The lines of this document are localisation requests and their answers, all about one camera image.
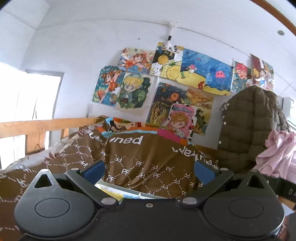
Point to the grey tray with frog picture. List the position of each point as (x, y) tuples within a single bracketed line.
[(120, 193)]

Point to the pink cow-border girl drawing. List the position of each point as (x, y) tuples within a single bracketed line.
[(182, 119)]

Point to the blond boy drawing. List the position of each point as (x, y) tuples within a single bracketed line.
[(135, 93)]

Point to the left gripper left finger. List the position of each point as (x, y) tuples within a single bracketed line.
[(84, 181)]

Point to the orange hair girl drawing left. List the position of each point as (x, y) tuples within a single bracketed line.
[(108, 85)]

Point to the pink crumpled garment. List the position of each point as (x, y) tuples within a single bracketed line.
[(278, 160)]

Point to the brown PF patterned blanket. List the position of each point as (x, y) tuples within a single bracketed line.
[(138, 156)]

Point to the blue sea yellow sand drawing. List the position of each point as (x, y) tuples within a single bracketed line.
[(203, 72)]

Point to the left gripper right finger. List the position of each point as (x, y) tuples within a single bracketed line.
[(212, 179)]

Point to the olive quilted jacket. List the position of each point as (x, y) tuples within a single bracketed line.
[(248, 119)]

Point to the anime girl drawing top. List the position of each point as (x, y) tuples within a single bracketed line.
[(136, 60)]

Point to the red hair character drawing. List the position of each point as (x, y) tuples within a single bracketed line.
[(241, 77)]

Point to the yellow planet drawing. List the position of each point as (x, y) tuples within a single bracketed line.
[(167, 61)]

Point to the wooden bed rail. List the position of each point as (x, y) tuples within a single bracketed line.
[(35, 130)]

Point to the dark starry seaweed drawing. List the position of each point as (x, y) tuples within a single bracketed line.
[(166, 95)]

